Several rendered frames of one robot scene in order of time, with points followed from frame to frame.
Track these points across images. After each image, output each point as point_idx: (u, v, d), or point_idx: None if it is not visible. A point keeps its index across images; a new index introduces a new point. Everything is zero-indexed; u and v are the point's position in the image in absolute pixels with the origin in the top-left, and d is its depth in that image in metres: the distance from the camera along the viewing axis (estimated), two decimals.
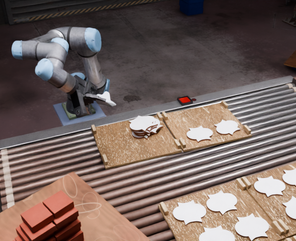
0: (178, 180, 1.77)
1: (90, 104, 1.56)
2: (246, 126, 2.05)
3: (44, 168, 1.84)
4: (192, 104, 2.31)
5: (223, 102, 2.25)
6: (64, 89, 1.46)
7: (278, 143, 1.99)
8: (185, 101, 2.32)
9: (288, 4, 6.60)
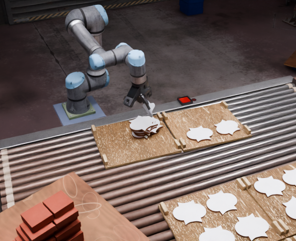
0: (178, 180, 1.77)
1: (137, 102, 1.83)
2: (246, 126, 2.05)
3: (44, 168, 1.84)
4: (192, 104, 2.31)
5: (223, 102, 2.25)
6: (134, 80, 1.72)
7: (278, 143, 1.99)
8: (185, 101, 2.32)
9: (288, 4, 6.60)
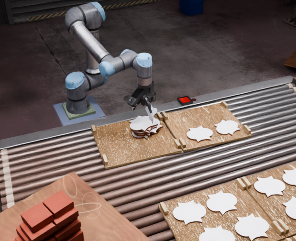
0: (178, 180, 1.77)
1: (141, 104, 1.91)
2: (246, 126, 2.05)
3: (44, 168, 1.84)
4: (192, 104, 2.31)
5: (223, 102, 2.25)
6: (139, 81, 1.82)
7: (278, 143, 1.99)
8: (185, 101, 2.32)
9: (288, 4, 6.60)
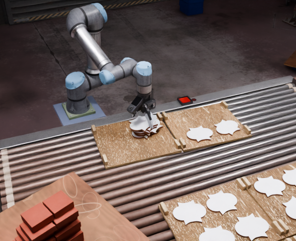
0: (178, 180, 1.77)
1: (140, 111, 1.94)
2: (246, 126, 2.05)
3: (44, 168, 1.84)
4: (192, 104, 2.31)
5: (223, 102, 2.25)
6: (139, 88, 1.85)
7: (278, 143, 1.99)
8: (185, 101, 2.32)
9: (288, 4, 6.60)
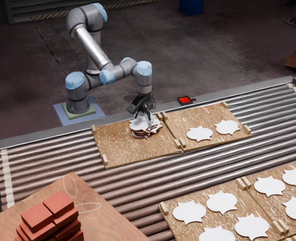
0: (178, 180, 1.77)
1: (140, 111, 1.94)
2: (246, 126, 2.05)
3: (44, 168, 1.84)
4: (192, 104, 2.31)
5: (223, 102, 2.25)
6: (139, 88, 1.85)
7: (278, 143, 1.99)
8: (185, 101, 2.32)
9: (288, 4, 6.60)
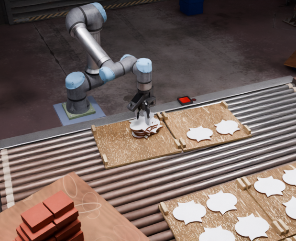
0: (178, 180, 1.77)
1: (140, 108, 1.93)
2: (246, 126, 2.05)
3: (44, 168, 1.84)
4: (192, 104, 2.31)
5: (223, 102, 2.25)
6: (139, 85, 1.84)
7: (278, 143, 1.99)
8: (185, 101, 2.32)
9: (288, 4, 6.60)
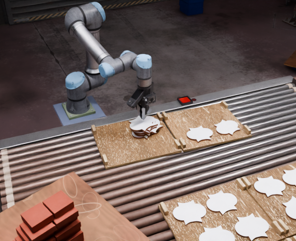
0: (178, 180, 1.77)
1: (140, 105, 1.92)
2: (246, 126, 2.05)
3: (44, 168, 1.84)
4: (192, 104, 2.31)
5: (223, 102, 2.25)
6: (139, 82, 1.83)
7: (278, 143, 1.99)
8: (185, 101, 2.32)
9: (288, 4, 6.60)
